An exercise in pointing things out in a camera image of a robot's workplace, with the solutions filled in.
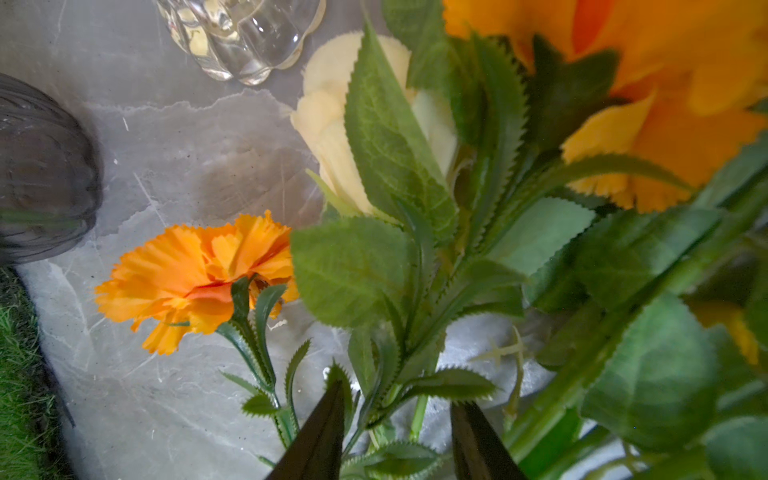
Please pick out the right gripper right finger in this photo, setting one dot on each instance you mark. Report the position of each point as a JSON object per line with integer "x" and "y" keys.
{"x": 478, "y": 452}

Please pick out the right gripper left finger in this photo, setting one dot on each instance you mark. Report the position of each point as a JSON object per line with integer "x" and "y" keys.
{"x": 316, "y": 452}

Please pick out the orange carnation flower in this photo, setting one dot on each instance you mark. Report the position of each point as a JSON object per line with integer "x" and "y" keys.
{"x": 183, "y": 278}

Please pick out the orange rose flower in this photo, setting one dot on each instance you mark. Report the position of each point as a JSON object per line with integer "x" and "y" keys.
{"x": 687, "y": 78}

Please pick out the green artificial grass mat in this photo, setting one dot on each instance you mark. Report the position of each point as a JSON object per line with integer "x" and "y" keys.
{"x": 32, "y": 446}

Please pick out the purple ribbed glass vase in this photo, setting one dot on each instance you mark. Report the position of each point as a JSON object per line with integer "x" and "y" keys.
{"x": 51, "y": 177}

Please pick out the cream fluted glass vase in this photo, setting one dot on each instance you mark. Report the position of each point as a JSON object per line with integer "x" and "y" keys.
{"x": 243, "y": 41}

